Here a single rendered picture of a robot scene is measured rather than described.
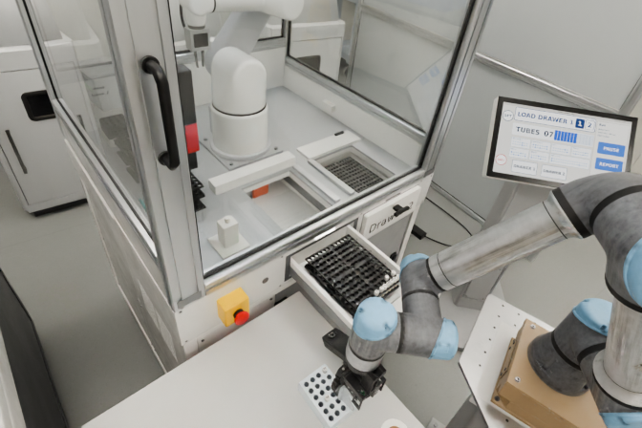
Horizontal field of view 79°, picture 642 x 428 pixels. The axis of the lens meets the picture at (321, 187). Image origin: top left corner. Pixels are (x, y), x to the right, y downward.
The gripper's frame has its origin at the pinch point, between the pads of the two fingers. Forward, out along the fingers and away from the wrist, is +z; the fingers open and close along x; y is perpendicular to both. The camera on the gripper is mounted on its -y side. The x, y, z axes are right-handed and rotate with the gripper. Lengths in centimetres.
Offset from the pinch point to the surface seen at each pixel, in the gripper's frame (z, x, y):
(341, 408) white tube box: 3.3, -1.7, 1.9
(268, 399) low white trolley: 5.3, -14.1, -10.6
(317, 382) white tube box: 1.5, -3.2, -5.7
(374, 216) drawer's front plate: -10, 42, -34
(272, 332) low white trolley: 5.2, -3.6, -25.1
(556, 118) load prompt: -34, 118, -19
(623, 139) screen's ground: -32, 133, 1
